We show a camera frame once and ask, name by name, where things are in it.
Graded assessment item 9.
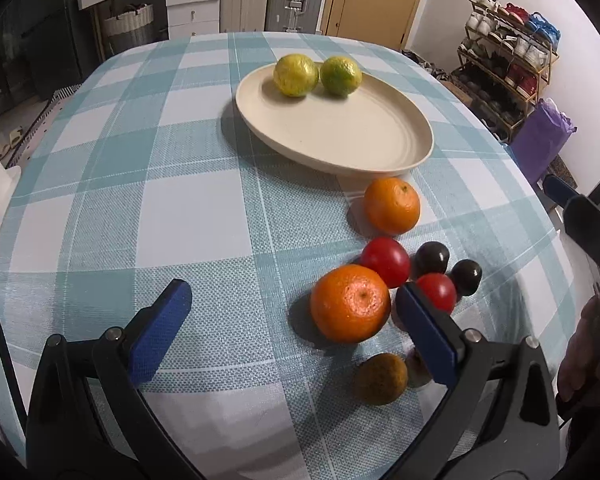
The red tomato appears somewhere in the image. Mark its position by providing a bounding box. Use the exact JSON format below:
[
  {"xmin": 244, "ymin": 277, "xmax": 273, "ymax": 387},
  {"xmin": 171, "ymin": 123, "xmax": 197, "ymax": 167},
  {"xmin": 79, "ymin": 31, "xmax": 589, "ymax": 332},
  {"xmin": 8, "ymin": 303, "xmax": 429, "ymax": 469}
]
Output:
[
  {"xmin": 416, "ymin": 273, "xmax": 458, "ymax": 315},
  {"xmin": 359, "ymin": 237, "xmax": 412, "ymax": 289}
]

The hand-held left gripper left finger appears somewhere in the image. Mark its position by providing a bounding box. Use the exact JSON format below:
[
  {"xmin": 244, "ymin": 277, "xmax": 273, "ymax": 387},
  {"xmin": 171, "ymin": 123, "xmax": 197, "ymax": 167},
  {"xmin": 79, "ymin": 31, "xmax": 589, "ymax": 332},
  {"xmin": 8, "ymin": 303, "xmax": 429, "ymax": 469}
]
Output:
[{"xmin": 26, "ymin": 279, "xmax": 203, "ymax": 480}]

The black cable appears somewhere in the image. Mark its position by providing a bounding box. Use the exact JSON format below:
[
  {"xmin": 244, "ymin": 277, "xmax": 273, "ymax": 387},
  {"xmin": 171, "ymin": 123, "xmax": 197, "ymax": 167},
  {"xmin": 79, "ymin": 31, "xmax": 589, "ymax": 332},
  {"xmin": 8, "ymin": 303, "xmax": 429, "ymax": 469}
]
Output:
[{"xmin": 0, "ymin": 269, "xmax": 29, "ymax": 416}]

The small orange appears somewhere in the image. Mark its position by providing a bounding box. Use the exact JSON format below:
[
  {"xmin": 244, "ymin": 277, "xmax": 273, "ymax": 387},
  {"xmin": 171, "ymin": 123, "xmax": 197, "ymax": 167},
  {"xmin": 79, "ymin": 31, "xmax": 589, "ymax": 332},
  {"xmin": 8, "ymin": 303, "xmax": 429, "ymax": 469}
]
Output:
[{"xmin": 363, "ymin": 177, "xmax": 421, "ymax": 235}]

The dark purple plum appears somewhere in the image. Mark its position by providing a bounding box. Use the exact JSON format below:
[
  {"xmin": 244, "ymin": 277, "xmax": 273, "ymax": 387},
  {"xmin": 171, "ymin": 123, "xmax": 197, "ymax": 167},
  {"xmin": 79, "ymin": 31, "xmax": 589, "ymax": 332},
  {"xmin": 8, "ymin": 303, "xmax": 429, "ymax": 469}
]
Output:
[
  {"xmin": 450, "ymin": 259, "xmax": 483, "ymax": 297},
  {"xmin": 413, "ymin": 241, "xmax": 451, "ymax": 277}
]

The yellow green citrus fruit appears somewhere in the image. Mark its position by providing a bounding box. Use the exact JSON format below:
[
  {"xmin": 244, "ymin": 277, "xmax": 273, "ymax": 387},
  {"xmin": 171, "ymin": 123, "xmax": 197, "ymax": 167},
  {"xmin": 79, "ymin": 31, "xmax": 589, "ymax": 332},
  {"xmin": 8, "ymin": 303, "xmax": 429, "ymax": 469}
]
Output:
[
  {"xmin": 273, "ymin": 54, "xmax": 320, "ymax": 98},
  {"xmin": 319, "ymin": 56, "xmax": 363, "ymax": 97}
]

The wooden door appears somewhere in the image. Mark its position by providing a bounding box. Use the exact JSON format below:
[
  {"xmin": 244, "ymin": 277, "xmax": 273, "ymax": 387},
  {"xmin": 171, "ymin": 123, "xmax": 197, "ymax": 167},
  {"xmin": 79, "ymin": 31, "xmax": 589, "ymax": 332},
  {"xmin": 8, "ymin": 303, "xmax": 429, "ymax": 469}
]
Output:
[{"xmin": 320, "ymin": 0, "xmax": 433, "ymax": 52}]

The metal shoe rack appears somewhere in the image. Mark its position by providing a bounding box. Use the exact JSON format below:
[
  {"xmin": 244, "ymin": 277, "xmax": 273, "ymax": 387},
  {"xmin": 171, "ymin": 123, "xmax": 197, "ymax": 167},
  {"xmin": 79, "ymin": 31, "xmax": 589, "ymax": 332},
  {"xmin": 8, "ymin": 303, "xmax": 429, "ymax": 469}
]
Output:
[{"xmin": 450, "ymin": 0, "xmax": 562, "ymax": 143}]

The cream round plate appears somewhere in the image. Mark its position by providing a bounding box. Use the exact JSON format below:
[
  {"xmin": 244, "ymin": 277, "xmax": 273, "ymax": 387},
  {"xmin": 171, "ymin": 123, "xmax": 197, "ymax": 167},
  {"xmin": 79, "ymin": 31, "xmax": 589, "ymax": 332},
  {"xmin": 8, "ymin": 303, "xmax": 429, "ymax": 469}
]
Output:
[{"xmin": 235, "ymin": 61, "xmax": 435, "ymax": 177}]

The large orange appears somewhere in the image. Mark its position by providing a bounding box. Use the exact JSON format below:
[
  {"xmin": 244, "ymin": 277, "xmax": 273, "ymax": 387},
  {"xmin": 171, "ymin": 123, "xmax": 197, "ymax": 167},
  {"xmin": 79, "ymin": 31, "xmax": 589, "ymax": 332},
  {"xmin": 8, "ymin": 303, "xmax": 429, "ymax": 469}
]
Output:
[{"xmin": 310, "ymin": 264, "xmax": 392, "ymax": 344}]

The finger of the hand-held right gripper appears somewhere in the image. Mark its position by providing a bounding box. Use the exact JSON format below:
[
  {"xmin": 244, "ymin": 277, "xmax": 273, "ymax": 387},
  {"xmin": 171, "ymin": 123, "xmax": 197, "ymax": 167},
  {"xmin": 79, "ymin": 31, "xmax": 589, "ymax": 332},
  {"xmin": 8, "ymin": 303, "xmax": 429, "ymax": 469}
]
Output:
[{"xmin": 544, "ymin": 174, "xmax": 600, "ymax": 292}]

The person's right hand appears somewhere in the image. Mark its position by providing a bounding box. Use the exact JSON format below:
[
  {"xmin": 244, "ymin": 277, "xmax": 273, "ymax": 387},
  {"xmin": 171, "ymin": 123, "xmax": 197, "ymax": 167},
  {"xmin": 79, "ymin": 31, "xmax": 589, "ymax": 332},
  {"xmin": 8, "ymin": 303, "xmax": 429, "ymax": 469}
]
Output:
[{"xmin": 556, "ymin": 289, "xmax": 600, "ymax": 410}]

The small brown round fruit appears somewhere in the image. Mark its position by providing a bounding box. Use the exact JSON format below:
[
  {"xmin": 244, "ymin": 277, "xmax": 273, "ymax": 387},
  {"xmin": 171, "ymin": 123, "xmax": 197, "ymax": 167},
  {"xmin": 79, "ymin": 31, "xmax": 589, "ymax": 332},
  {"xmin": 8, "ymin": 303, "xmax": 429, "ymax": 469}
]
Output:
[
  {"xmin": 406, "ymin": 347, "xmax": 433, "ymax": 389},
  {"xmin": 355, "ymin": 353, "xmax": 409, "ymax": 406}
]

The blue white checked tablecloth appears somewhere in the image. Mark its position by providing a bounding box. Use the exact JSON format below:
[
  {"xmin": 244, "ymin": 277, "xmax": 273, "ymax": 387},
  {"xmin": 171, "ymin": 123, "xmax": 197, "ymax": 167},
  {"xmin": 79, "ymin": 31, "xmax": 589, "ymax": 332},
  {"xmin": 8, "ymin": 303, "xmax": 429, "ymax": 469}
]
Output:
[{"xmin": 0, "ymin": 31, "xmax": 588, "ymax": 480}]

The woven laundry basket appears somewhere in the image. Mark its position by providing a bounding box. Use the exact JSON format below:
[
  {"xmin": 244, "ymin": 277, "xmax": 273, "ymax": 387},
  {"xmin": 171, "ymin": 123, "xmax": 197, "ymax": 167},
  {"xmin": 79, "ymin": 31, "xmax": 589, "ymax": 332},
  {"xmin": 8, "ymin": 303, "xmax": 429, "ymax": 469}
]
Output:
[{"xmin": 102, "ymin": 3, "xmax": 156, "ymax": 52}]

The white drawer cabinet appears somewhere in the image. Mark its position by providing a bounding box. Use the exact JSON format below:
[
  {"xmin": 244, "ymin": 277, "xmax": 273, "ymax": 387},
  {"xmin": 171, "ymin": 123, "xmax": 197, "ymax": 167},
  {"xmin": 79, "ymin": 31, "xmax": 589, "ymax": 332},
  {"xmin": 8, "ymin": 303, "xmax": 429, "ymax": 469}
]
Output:
[{"xmin": 76, "ymin": 0, "xmax": 222, "ymax": 41}]

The purple bag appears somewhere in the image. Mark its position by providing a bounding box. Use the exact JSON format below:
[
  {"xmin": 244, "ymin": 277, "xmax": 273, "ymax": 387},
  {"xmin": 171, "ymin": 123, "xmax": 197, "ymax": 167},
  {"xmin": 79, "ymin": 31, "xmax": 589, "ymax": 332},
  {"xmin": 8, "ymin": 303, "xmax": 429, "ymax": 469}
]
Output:
[{"xmin": 509, "ymin": 97, "xmax": 579, "ymax": 187}]

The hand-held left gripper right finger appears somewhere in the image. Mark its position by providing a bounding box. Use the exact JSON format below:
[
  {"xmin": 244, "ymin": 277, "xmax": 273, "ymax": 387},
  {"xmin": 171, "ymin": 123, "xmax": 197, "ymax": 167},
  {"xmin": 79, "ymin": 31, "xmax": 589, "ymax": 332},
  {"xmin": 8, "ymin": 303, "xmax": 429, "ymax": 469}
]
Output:
[{"xmin": 382, "ymin": 282, "xmax": 568, "ymax": 480}]

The dark glass cabinet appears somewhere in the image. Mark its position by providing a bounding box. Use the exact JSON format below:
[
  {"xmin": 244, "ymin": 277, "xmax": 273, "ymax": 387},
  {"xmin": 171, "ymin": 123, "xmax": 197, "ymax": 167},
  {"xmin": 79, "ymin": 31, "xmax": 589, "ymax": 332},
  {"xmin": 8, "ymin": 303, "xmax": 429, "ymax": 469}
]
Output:
[{"xmin": 0, "ymin": 0, "xmax": 103, "ymax": 116}]

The pile of loose shoes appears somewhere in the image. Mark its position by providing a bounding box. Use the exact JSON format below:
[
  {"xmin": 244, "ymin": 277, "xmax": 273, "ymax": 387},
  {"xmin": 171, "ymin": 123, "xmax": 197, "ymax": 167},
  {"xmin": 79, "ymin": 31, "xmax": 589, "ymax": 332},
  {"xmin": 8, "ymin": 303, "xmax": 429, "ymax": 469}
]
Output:
[{"xmin": 401, "ymin": 49, "xmax": 463, "ymax": 92}]

